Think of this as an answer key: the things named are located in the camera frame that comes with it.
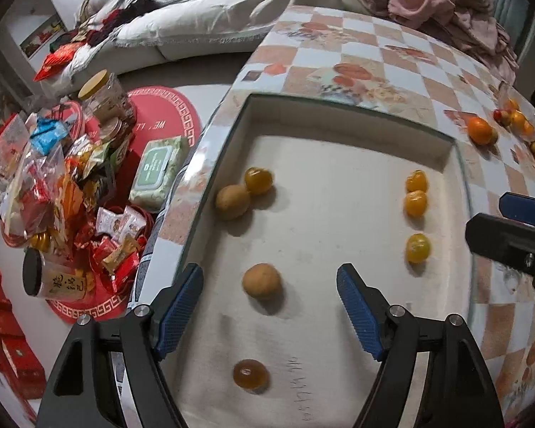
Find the red round mat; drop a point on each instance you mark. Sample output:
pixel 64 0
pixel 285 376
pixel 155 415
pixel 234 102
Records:
pixel 169 116
pixel 93 310

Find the large tangerine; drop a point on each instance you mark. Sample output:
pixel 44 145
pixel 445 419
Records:
pixel 479 130

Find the wall picture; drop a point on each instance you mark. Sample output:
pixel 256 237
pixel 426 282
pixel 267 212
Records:
pixel 42 38

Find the green wet wipes pack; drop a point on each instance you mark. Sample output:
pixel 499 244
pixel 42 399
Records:
pixel 158 171

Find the pink blanket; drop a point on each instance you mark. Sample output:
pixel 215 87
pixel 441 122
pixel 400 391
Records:
pixel 428 4

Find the paper canister with black lid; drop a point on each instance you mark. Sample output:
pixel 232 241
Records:
pixel 58 276

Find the sofa with grey striped cover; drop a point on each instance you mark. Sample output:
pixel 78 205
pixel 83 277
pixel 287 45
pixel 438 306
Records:
pixel 196 22

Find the red gift boxes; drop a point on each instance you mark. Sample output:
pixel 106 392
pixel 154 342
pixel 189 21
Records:
pixel 9 334

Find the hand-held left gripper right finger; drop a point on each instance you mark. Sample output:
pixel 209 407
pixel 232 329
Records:
pixel 359 316

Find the brown kiwi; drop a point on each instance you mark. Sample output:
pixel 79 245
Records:
pixel 261 281
pixel 232 202

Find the plastic jar with yellow lid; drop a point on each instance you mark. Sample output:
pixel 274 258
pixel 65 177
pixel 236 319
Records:
pixel 105 98

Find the pile of dark clothes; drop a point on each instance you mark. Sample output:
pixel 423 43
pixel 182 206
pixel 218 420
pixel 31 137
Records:
pixel 109 20

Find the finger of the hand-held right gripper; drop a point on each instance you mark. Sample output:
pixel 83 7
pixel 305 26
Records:
pixel 499 238
pixel 524 207

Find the small orange kumquat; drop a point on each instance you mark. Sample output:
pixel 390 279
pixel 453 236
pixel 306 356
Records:
pixel 258 180
pixel 415 203
pixel 417 248
pixel 417 181

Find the white ribbed radiator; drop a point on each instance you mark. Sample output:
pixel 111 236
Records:
pixel 512 9

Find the red cherry tomato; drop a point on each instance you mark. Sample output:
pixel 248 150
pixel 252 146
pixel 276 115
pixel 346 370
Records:
pixel 499 115

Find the pile of snack packets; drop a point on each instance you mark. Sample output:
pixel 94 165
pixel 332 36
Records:
pixel 49 187

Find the white rectangular tray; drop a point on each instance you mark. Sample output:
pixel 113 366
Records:
pixel 339 240

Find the red snack bag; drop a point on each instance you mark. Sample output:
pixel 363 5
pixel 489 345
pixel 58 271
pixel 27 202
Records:
pixel 55 62

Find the dark brownish kumquat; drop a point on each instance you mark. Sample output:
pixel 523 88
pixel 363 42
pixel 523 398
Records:
pixel 249 375

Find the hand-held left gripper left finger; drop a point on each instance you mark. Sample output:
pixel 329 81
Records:
pixel 178 316

